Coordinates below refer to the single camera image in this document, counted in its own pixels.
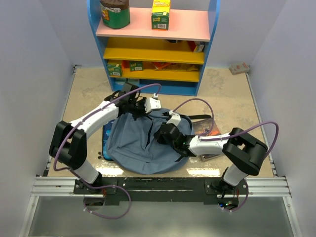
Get blue student backpack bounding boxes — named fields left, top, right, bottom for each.
left=107, top=108, right=188, bottom=175

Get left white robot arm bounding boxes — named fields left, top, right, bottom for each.
left=49, top=83, right=156, bottom=194

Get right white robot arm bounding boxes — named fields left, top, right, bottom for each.
left=154, top=123, right=268, bottom=194

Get teal boxes bottom shelf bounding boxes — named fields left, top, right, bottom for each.
left=114, top=78, right=140, bottom=86

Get dark two cities book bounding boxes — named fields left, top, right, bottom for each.
left=193, top=118, right=222, bottom=162

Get blue dinosaur pencil case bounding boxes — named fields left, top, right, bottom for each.
left=98, top=120, right=114, bottom=161

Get green box middle shelf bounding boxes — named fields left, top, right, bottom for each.
left=129, top=61, right=144, bottom=72

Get green box shelf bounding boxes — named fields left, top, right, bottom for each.
left=107, top=63, right=123, bottom=77
left=129, top=61, right=144, bottom=72

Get green box left shelf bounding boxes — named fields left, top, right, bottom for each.
left=107, top=63, right=123, bottom=77

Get orange snack packets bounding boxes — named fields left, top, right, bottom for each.
left=152, top=62, right=199, bottom=72

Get blue pink yellow shelf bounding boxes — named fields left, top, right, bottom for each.
left=86, top=0, right=221, bottom=96

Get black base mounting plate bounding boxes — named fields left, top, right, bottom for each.
left=74, top=177, right=249, bottom=208

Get red packet middle shelf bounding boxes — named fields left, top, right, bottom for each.
left=187, top=41, right=205, bottom=53

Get green brown canister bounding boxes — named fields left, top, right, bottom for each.
left=100, top=0, right=130, bottom=29

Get small red white box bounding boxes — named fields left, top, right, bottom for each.
left=229, top=62, right=250, bottom=75

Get yellow green carton top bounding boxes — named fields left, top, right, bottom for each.
left=151, top=0, right=171, bottom=30

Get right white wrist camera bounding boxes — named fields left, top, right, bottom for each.
left=166, top=110, right=181, bottom=127

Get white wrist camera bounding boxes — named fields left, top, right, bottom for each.
left=145, top=93, right=161, bottom=114
left=166, top=110, right=181, bottom=127

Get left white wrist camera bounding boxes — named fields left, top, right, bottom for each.
left=145, top=93, right=161, bottom=114

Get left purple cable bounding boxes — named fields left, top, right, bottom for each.
left=53, top=83, right=162, bottom=219

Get aluminium frame rail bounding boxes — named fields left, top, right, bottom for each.
left=19, top=177, right=301, bottom=237

